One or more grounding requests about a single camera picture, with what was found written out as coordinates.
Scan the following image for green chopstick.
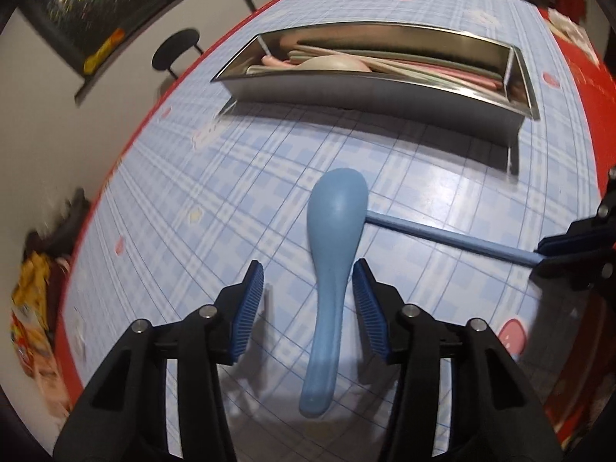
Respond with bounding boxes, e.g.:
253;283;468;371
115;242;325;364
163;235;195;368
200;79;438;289
292;45;504;80

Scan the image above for beige chopstick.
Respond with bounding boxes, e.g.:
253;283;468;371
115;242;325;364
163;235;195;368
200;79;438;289
288;46;461;72

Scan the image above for blue plastic spoon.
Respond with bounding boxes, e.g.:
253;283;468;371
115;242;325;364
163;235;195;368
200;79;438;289
299;168;368;418

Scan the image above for stainless steel utensil tray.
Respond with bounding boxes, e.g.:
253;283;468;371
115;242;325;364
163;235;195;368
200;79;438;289
214;22;540;148

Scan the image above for plaid blue tablecloth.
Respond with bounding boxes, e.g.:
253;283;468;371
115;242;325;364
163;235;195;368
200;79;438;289
59;0;603;458

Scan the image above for pink plastic spoon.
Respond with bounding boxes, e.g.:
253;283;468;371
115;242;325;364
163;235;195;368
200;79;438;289
261;55;295;69

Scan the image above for pink chopstick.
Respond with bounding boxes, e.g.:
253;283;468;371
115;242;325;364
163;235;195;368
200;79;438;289
418;68;502;91

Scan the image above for black round chair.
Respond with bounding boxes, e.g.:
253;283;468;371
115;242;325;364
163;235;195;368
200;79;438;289
151;28;204;79

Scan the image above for yellow snack bags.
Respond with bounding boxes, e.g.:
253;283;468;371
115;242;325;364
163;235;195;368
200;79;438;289
12;253;51;330

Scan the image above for beige plastic spoon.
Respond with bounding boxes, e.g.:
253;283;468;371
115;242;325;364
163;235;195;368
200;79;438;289
295;55;372;73

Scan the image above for blue chopstick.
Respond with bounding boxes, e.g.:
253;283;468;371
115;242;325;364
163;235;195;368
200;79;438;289
365;211;545;268

